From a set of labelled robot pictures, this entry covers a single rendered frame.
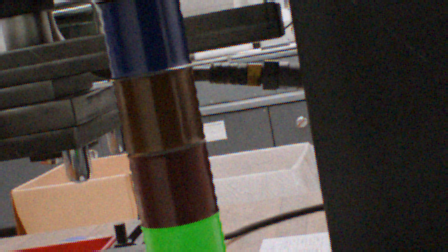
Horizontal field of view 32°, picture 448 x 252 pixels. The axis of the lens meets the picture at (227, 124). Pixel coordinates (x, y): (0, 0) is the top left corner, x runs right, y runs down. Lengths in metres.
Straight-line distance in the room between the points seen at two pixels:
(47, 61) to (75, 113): 0.06
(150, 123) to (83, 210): 2.64
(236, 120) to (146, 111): 4.82
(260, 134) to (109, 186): 2.35
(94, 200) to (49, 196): 0.18
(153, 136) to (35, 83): 0.26
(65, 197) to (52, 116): 2.44
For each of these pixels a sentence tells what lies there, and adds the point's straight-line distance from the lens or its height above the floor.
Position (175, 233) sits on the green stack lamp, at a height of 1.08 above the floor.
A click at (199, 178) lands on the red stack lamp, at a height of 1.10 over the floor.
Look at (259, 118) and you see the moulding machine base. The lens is 5.14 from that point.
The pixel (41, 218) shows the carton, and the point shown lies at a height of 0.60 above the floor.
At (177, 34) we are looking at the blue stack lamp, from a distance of 0.36.
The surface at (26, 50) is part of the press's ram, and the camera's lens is 0.61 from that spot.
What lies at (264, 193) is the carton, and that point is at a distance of 2.85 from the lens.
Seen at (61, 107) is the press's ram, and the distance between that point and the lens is 0.57.
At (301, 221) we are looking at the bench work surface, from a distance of 1.07.
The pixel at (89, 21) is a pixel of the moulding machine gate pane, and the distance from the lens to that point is 5.35.
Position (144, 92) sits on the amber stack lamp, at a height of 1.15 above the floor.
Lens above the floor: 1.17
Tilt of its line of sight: 7 degrees down
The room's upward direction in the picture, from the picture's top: 10 degrees counter-clockwise
